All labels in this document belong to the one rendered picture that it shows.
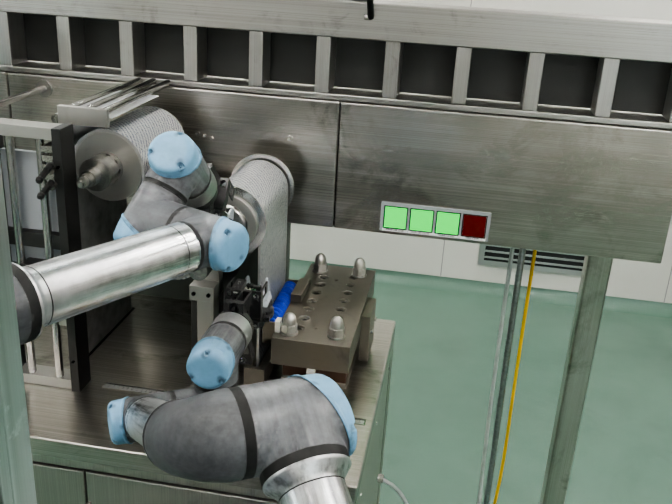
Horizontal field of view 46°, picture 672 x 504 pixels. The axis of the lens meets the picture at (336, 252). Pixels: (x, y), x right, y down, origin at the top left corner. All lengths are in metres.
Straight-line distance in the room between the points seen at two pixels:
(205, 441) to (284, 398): 0.11
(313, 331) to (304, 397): 0.63
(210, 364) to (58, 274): 0.42
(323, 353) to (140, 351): 0.45
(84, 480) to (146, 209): 0.63
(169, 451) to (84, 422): 0.62
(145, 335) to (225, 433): 0.95
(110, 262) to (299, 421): 0.31
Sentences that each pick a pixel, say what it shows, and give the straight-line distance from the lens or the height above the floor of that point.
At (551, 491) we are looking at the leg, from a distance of 2.40.
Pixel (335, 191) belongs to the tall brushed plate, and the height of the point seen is 1.23.
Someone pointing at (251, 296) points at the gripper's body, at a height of 1.15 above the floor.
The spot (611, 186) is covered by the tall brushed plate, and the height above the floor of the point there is 1.31.
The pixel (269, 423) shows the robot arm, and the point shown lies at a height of 1.23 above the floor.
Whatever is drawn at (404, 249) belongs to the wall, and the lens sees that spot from 4.39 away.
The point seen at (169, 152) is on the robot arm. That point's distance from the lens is 1.24.
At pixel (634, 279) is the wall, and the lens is 4.50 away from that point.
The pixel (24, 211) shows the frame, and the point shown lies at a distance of 1.63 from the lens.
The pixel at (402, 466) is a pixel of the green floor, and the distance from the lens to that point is 3.01.
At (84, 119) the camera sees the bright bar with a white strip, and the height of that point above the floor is 1.44.
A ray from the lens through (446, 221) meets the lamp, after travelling 1.84.
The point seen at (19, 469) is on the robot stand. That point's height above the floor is 1.49.
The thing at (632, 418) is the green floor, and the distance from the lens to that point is 3.56.
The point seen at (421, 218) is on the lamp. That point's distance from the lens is 1.84.
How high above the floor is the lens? 1.79
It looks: 22 degrees down
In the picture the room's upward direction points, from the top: 3 degrees clockwise
